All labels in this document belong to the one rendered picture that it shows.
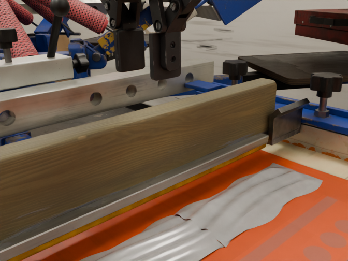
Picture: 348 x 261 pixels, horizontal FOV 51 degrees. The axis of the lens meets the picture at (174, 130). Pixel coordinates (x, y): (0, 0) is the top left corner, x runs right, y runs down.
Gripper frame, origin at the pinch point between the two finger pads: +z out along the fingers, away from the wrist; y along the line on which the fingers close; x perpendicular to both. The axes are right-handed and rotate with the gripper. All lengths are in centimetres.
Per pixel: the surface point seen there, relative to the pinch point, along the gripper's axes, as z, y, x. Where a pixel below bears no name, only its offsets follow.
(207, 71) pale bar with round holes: 8.9, -22.7, 32.5
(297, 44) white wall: 24, -100, 200
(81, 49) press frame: 7, -62, 26
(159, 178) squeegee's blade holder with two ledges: 12.1, 1.7, -0.3
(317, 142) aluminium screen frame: 14.5, 4.8, 25.8
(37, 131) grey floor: 109, -296, 97
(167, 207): 16.1, 1.4, 0.9
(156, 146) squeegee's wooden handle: 8.9, 1.0, -0.1
